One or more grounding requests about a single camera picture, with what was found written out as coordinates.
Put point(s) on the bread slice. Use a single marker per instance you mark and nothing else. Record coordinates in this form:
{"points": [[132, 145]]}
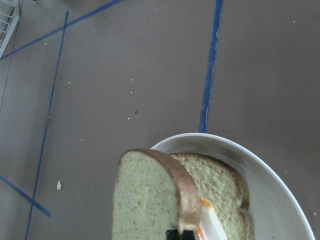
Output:
{"points": [[153, 193], [225, 189]]}

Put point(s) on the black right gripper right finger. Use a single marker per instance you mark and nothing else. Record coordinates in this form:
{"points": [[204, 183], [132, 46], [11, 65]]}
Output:
{"points": [[188, 235]]}

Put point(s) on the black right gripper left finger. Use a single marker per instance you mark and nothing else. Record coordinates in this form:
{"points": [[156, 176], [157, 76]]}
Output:
{"points": [[172, 234]]}

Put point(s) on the white wire cup rack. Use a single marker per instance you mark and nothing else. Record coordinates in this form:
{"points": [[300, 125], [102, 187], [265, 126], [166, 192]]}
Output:
{"points": [[9, 18]]}

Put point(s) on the fried egg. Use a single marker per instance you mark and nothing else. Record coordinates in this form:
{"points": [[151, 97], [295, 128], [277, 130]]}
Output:
{"points": [[209, 227]]}

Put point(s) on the white plate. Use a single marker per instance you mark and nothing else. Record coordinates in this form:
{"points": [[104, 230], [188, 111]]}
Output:
{"points": [[275, 211]]}

